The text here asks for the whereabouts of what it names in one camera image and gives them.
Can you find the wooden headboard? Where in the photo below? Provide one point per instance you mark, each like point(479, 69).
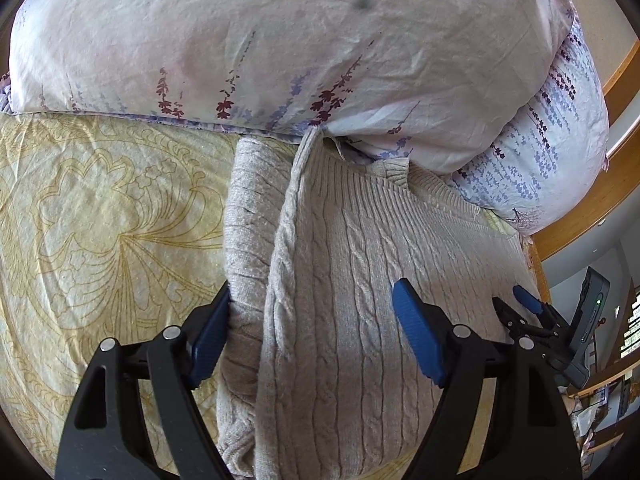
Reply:
point(600, 180)

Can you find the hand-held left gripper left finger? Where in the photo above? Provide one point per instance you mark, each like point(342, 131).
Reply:
point(210, 340)

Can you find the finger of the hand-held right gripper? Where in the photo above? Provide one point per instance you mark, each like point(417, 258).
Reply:
point(527, 299)
point(507, 317)

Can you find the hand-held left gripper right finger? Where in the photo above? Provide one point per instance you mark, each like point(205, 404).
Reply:
point(417, 330)

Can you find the wooden railing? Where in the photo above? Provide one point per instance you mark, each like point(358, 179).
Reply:
point(607, 377)

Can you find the yellow patterned bedsheet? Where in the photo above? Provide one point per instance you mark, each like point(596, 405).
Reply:
point(100, 235)

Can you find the white pillow maroon flowers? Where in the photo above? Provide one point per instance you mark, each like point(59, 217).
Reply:
point(280, 45)

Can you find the white pillow blue flowers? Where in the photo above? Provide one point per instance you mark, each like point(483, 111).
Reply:
point(560, 160)

